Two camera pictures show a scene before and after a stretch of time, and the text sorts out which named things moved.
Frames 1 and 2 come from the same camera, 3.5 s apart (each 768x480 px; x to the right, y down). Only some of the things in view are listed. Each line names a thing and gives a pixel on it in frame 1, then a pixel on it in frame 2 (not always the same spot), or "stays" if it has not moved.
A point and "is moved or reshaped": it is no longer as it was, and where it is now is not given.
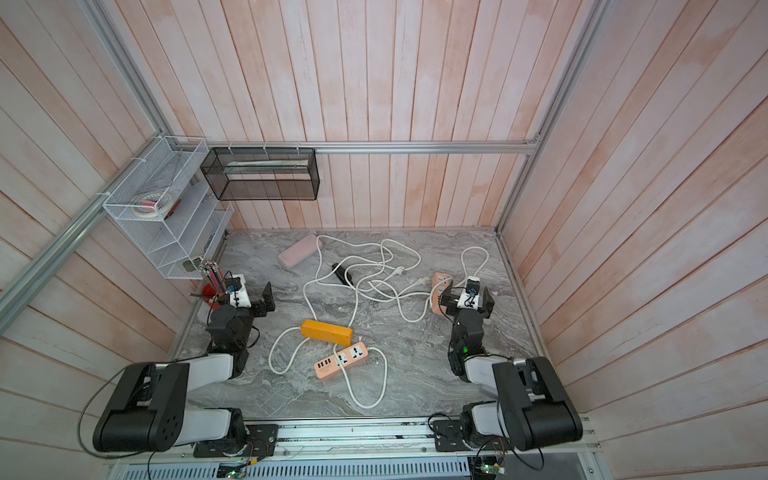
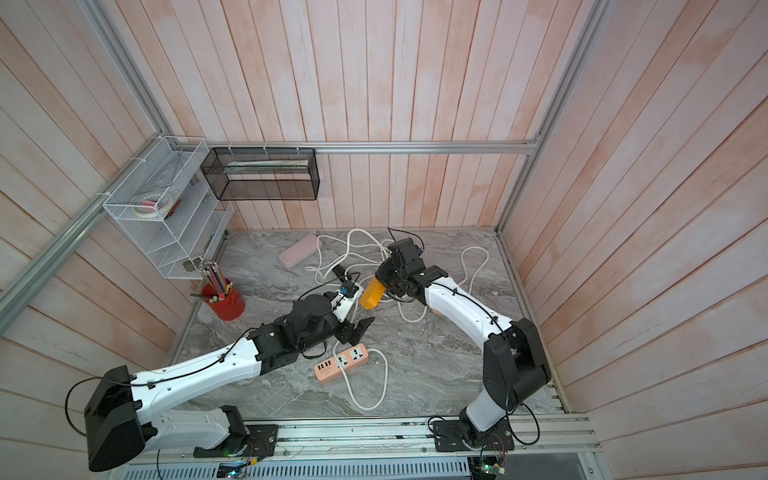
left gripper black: x=261 y=310 to x=346 y=333
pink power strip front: x=348 y=357 stays
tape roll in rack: x=154 y=204 stays
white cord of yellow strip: x=281 y=333 is moved or reshaped
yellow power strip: x=327 y=332 is moved or reshaped
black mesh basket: x=262 y=174 stays
